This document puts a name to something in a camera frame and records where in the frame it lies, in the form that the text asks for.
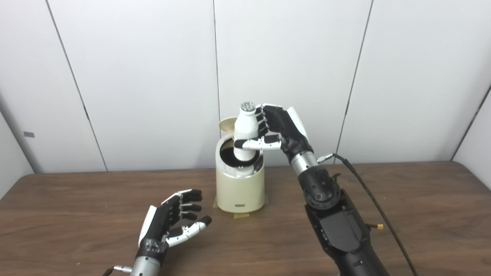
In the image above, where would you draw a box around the cream-colored round bin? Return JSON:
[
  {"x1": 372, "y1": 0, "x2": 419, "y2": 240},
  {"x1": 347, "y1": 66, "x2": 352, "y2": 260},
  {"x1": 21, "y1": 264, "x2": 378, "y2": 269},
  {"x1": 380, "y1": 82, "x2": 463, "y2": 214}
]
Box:
[{"x1": 215, "y1": 133, "x2": 266, "y2": 213}]

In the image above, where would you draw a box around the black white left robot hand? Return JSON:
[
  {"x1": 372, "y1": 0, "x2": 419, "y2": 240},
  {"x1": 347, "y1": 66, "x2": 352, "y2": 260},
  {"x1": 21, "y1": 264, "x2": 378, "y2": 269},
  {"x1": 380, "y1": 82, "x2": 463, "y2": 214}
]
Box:
[{"x1": 136, "y1": 189, "x2": 213, "y2": 265}]

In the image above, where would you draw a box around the small white plastic bottle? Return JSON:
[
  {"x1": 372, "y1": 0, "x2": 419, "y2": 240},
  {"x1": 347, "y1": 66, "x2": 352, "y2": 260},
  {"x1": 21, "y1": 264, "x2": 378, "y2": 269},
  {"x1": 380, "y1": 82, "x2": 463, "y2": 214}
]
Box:
[{"x1": 233, "y1": 102, "x2": 259, "y2": 161}]

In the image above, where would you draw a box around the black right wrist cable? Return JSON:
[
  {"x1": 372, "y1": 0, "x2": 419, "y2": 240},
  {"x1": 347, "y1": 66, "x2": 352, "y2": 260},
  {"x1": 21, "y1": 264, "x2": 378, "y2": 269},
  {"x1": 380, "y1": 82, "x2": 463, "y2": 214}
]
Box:
[{"x1": 317, "y1": 153, "x2": 419, "y2": 276}]

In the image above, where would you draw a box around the cream round bin lid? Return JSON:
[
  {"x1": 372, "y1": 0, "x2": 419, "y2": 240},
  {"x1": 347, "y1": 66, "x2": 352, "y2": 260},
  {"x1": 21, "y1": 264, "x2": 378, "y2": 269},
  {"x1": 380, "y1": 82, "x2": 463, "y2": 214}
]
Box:
[{"x1": 219, "y1": 117, "x2": 238, "y2": 133}]

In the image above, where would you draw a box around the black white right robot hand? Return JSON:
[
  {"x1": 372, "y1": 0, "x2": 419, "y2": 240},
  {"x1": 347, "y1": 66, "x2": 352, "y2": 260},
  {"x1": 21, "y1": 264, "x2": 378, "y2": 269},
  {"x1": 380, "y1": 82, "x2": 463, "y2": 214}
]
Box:
[{"x1": 234, "y1": 103, "x2": 314, "y2": 163}]

